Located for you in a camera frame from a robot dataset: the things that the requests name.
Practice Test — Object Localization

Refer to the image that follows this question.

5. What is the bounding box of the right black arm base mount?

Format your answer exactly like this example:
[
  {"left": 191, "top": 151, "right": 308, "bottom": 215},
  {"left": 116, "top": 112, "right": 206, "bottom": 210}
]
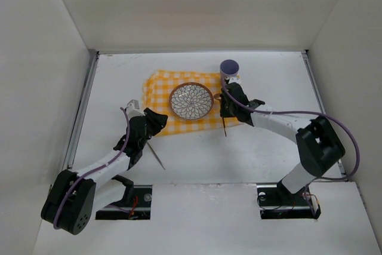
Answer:
[{"left": 256, "top": 183, "right": 321, "bottom": 220}]

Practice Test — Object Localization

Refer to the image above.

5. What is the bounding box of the left aluminium table rail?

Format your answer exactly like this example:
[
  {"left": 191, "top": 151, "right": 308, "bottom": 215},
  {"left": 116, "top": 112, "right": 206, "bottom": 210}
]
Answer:
[{"left": 58, "top": 49, "right": 100, "bottom": 172}]

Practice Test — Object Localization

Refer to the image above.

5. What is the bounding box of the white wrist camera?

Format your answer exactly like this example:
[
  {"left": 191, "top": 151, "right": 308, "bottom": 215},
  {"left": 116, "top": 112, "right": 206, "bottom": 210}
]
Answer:
[
  {"left": 125, "top": 100, "right": 145, "bottom": 119},
  {"left": 224, "top": 76, "right": 241, "bottom": 85}
]

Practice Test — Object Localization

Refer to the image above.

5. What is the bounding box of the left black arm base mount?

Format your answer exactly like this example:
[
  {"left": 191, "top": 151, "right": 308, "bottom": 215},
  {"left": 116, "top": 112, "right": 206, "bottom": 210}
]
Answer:
[{"left": 91, "top": 175, "right": 152, "bottom": 220}]

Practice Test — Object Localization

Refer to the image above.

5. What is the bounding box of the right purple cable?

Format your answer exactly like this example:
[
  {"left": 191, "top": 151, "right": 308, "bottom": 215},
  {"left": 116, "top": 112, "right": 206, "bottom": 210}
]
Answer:
[{"left": 221, "top": 77, "right": 361, "bottom": 219}]

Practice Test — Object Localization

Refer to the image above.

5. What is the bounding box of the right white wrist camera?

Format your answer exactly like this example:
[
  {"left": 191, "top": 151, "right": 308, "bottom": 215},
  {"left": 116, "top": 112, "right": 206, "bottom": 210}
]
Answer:
[{"left": 224, "top": 76, "right": 241, "bottom": 85}]

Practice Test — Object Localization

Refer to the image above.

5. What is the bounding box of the copper coloured spoon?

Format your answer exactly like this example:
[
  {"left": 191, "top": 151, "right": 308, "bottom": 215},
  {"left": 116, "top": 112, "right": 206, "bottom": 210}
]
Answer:
[{"left": 214, "top": 93, "right": 227, "bottom": 137}]

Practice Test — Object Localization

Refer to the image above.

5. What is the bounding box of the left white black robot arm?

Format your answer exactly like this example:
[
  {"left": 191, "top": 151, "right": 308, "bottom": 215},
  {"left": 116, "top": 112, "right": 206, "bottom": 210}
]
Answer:
[{"left": 41, "top": 102, "right": 168, "bottom": 235}]

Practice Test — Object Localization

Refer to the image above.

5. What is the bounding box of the yellow white checkered napkin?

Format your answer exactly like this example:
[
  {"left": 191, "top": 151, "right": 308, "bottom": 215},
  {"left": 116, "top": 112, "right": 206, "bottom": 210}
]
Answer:
[{"left": 142, "top": 70, "right": 241, "bottom": 136}]

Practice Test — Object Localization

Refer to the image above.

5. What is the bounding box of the silver metal fork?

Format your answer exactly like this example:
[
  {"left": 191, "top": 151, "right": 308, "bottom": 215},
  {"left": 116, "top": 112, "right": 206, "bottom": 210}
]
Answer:
[{"left": 147, "top": 143, "right": 166, "bottom": 170}]

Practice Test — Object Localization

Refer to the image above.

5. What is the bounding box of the purple cable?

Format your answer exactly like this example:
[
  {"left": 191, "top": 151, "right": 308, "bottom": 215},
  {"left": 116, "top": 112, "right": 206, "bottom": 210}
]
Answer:
[
  {"left": 221, "top": 77, "right": 361, "bottom": 219},
  {"left": 53, "top": 106, "right": 134, "bottom": 231}
]

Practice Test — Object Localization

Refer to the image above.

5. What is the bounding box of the aluminium table rail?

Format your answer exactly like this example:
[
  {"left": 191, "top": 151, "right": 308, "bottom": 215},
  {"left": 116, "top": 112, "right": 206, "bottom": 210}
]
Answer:
[
  {"left": 301, "top": 50, "right": 349, "bottom": 182},
  {"left": 58, "top": 49, "right": 100, "bottom": 172}
]

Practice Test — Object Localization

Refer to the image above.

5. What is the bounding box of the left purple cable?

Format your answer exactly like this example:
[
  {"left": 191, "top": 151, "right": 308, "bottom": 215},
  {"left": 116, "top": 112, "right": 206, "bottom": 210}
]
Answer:
[{"left": 53, "top": 106, "right": 134, "bottom": 231}]

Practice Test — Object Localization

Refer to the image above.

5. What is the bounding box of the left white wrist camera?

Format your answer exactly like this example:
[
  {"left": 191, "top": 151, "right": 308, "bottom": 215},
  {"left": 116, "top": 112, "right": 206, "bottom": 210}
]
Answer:
[{"left": 125, "top": 100, "right": 145, "bottom": 119}]

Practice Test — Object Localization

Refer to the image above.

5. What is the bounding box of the floral patterned ceramic plate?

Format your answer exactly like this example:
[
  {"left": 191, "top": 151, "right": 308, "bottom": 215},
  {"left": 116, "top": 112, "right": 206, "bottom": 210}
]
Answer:
[{"left": 169, "top": 82, "right": 214, "bottom": 121}]

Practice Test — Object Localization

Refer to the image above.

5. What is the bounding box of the right aluminium table rail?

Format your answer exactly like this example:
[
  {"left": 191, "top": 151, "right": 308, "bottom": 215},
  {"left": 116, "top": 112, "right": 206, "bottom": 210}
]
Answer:
[{"left": 301, "top": 50, "right": 349, "bottom": 182}]

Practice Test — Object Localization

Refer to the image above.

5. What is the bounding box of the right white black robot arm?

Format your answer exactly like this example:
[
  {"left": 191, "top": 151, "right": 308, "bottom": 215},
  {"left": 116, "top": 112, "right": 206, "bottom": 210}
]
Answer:
[{"left": 221, "top": 78, "right": 346, "bottom": 197}]

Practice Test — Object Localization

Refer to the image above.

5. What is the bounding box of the lilac plastic cup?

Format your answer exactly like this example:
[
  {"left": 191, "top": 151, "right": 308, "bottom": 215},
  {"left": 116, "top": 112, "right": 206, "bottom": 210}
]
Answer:
[{"left": 220, "top": 59, "right": 239, "bottom": 79}]

